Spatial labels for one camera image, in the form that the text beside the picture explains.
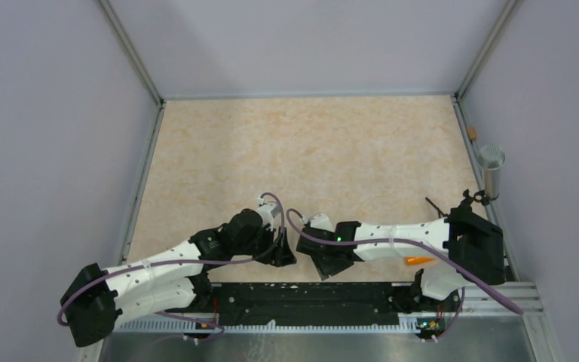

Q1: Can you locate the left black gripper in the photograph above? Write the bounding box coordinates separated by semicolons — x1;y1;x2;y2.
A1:
233;223;296;267

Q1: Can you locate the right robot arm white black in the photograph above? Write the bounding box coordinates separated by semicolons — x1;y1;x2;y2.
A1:
287;207;510;311

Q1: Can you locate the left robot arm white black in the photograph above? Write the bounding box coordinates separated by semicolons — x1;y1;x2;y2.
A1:
57;203;286;348

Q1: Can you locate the orange carrot toy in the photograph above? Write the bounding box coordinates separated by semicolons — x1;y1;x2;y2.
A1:
404;256;436;266

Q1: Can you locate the small cork piece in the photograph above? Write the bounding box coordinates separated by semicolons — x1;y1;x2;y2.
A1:
466;126;478;142

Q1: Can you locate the silver metal cylinder cup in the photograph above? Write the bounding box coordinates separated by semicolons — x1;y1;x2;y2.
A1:
476;145;506;200

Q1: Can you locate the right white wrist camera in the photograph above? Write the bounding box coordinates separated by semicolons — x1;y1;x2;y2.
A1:
304;213;335;233

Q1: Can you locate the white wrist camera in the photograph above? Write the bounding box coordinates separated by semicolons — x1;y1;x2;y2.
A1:
256;198;280;230
304;213;335;233

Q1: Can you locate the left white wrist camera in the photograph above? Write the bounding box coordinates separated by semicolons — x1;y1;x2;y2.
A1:
256;198;280;230

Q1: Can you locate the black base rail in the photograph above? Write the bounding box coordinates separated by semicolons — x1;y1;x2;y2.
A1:
183;282;460;327

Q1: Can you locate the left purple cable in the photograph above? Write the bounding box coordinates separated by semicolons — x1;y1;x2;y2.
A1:
57;192;286;328

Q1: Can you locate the purple cable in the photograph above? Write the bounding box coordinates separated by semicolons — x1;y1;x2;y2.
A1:
285;207;525;316
57;192;286;328

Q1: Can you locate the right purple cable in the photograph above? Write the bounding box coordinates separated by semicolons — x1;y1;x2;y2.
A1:
285;207;525;316

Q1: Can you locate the black clamp mount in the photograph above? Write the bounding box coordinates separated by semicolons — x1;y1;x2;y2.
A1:
424;189;495;217

